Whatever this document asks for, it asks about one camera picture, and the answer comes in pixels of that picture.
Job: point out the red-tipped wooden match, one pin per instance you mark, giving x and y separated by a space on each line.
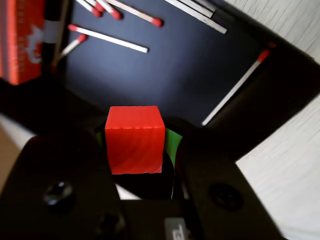
110 39
140 14
100 7
237 86
116 15
72 46
96 12

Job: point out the red wooden cube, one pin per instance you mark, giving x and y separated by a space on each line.
135 145

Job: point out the red matchbox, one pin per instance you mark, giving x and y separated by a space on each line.
20 45

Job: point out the plain wooden stick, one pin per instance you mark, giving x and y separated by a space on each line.
200 17
202 5

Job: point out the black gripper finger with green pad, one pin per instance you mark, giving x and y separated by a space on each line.
62 175
212 190

